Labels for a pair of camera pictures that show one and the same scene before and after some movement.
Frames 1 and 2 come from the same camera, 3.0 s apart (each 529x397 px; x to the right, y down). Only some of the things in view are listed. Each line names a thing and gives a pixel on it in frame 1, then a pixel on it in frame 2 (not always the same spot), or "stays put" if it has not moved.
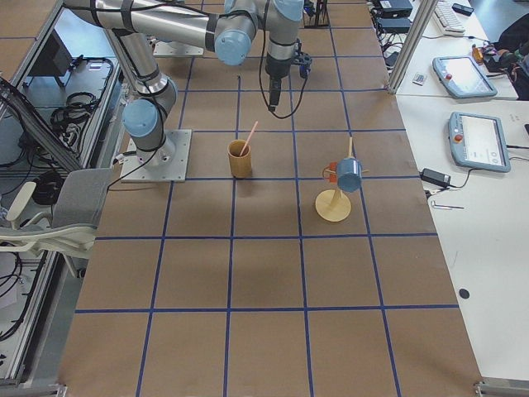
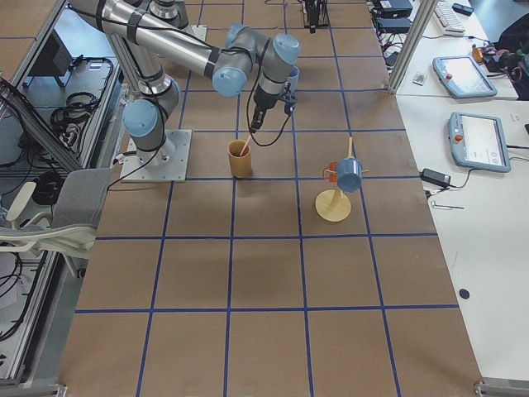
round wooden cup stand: [332, 205] stays put
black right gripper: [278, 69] to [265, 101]
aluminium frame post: [424, 13] stays put
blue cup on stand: [349, 171] stays put
